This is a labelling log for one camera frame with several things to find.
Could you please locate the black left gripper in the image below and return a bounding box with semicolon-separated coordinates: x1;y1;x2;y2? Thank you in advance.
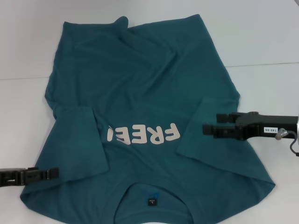
0;167;60;188

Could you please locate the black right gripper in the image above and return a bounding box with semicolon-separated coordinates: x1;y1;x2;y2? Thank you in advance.
202;111;299;141

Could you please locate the teal t-shirt with white lettering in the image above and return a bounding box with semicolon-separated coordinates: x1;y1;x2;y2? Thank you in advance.
19;14;277;224

